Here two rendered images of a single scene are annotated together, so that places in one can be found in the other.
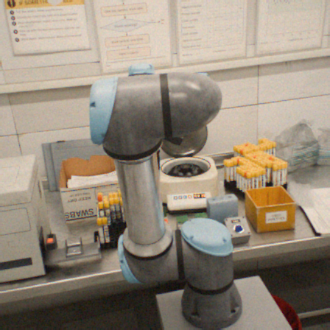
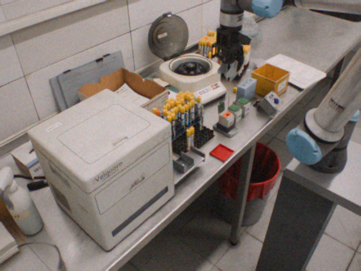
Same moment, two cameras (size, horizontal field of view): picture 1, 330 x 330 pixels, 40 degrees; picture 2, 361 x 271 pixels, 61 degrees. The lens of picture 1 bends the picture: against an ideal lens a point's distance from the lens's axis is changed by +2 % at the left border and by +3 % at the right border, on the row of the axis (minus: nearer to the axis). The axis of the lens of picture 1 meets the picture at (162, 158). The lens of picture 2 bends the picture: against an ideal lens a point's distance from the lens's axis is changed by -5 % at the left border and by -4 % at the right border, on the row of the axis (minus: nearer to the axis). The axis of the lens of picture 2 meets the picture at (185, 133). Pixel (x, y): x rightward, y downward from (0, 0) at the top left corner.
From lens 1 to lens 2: 0.99 m
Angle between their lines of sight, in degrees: 38
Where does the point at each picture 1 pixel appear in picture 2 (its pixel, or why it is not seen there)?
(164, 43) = not seen: outside the picture
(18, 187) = (160, 124)
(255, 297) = not seen: hidden behind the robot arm
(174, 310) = (309, 171)
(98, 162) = (107, 82)
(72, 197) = not seen: hidden behind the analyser
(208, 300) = (342, 153)
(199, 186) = (214, 78)
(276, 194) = (264, 69)
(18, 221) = (162, 157)
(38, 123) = (43, 58)
